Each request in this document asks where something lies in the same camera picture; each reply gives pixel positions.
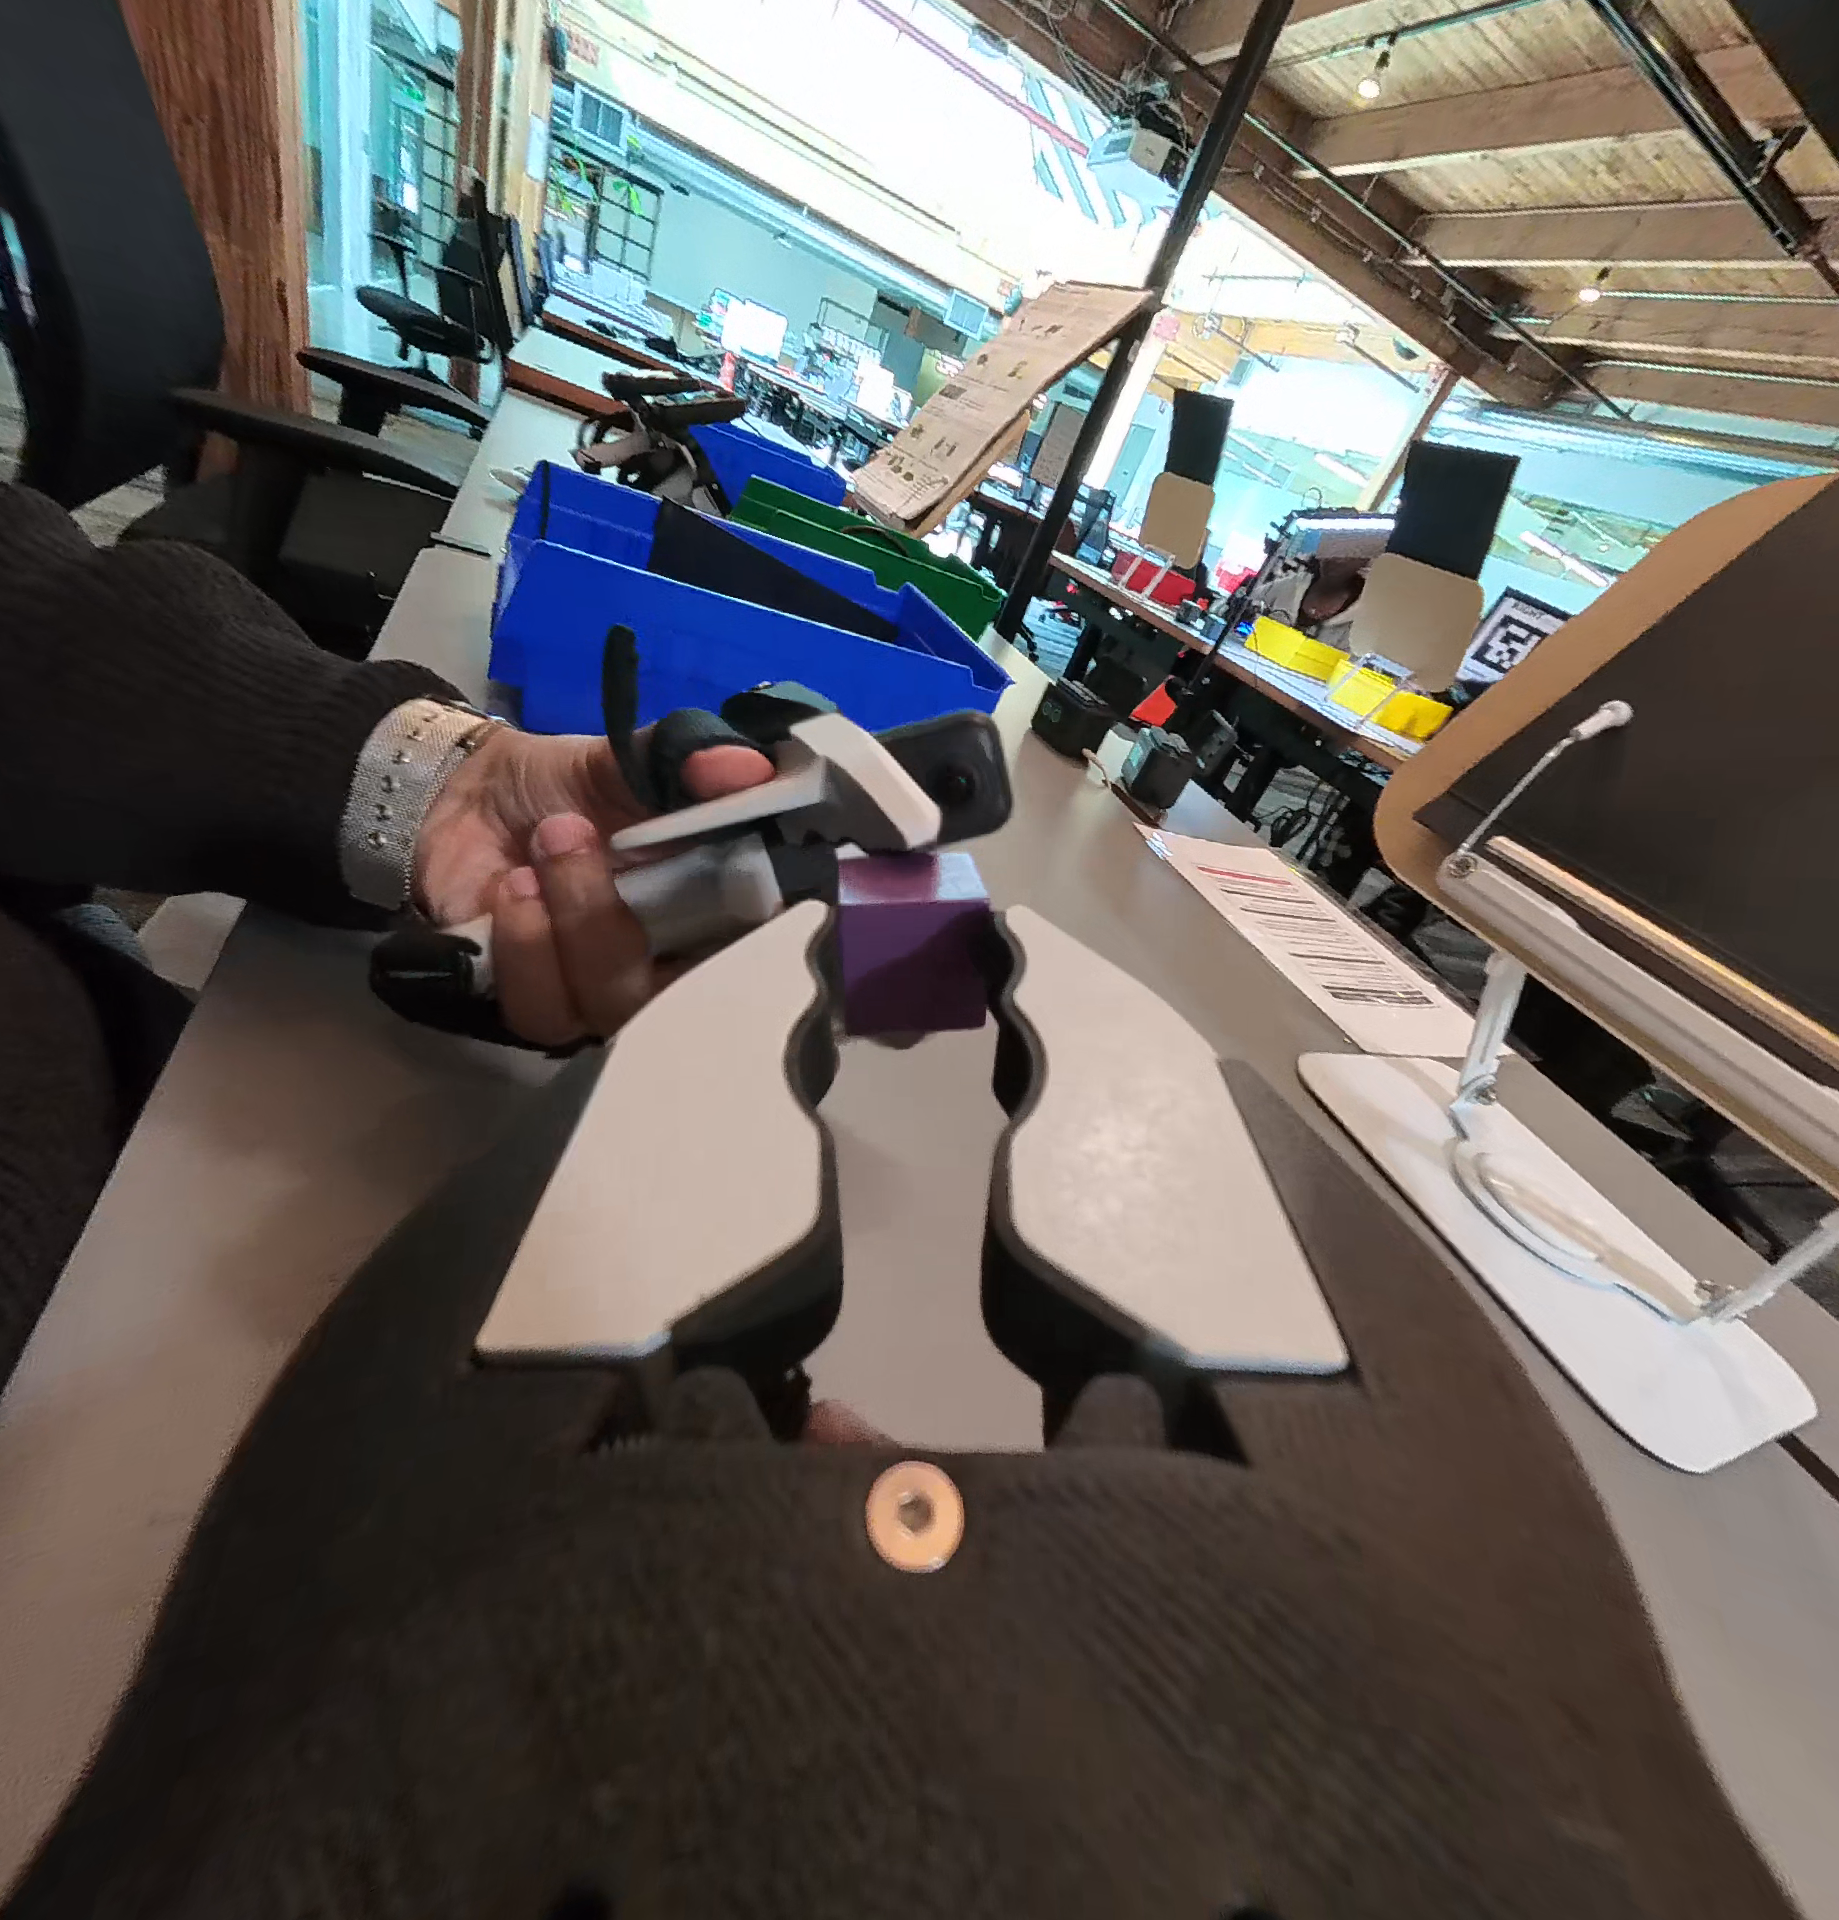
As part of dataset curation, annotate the black and brown device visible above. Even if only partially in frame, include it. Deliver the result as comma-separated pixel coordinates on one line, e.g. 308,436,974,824
579,368,750,511

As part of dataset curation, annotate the small marker tag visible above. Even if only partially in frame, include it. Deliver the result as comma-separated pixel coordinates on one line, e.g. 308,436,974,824
1460,590,1575,688

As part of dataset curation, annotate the monitor with cardboard surround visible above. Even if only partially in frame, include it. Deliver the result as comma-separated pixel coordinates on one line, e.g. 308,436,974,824
1374,457,1839,1052

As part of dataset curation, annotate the ceiling projector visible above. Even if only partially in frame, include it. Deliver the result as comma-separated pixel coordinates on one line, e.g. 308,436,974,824
1085,91,1194,195

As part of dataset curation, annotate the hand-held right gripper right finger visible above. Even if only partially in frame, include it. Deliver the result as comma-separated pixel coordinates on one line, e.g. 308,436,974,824
984,905,1350,1380

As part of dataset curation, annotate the purple cube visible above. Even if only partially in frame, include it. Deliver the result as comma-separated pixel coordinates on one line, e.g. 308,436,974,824
836,849,999,1038

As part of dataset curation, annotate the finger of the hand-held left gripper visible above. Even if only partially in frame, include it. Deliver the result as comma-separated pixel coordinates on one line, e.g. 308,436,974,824
779,714,946,855

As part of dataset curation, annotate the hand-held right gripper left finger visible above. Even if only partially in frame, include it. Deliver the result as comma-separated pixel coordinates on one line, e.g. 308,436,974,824
473,897,849,1367

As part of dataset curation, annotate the green plastic bin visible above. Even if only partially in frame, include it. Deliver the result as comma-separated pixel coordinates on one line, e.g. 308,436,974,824
731,478,1004,642

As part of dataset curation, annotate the person's left hand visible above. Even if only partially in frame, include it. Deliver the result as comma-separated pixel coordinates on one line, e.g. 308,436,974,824
409,727,779,1052

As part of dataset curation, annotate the white monitor stand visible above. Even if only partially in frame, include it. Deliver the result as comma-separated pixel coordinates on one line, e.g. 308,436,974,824
1298,840,1839,1475

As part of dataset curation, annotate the large blue plastic bin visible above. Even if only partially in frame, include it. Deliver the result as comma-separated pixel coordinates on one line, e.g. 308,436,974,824
488,463,1014,738

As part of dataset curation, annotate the small yellow bin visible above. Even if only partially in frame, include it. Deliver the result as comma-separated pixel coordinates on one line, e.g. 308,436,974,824
1328,663,1455,738
1245,615,1350,684

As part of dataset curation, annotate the small blue plastic bin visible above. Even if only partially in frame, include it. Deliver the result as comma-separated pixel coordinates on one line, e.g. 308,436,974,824
685,419,849,513

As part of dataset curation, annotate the dark wooden post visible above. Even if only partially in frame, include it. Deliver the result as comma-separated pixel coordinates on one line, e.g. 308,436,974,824
116,0,313,413

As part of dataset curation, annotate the wooden background desk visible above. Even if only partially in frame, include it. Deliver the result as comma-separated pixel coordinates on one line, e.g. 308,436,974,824
1045,553,1461,841

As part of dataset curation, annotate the printed paper sheet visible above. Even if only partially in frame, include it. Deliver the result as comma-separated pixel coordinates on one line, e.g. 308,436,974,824
1136,823,1479,1061

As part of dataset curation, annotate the person's left forearm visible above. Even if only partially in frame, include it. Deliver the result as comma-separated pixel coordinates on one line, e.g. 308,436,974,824
0,478,463,932

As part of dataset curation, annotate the cardboard poster board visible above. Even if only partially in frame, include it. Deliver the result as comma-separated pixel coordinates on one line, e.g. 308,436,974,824
851,282,1162,537

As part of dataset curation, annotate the black pole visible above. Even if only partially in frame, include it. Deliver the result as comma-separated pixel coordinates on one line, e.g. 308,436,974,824
995,0,1296,645

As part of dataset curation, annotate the silver studded bracelet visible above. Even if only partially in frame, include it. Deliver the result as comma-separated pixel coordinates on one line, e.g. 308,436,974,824
338,696,511,912

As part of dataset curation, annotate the black office chair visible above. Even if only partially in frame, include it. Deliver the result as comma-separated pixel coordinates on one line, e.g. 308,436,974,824
0,0,463,662
299,180,508,436

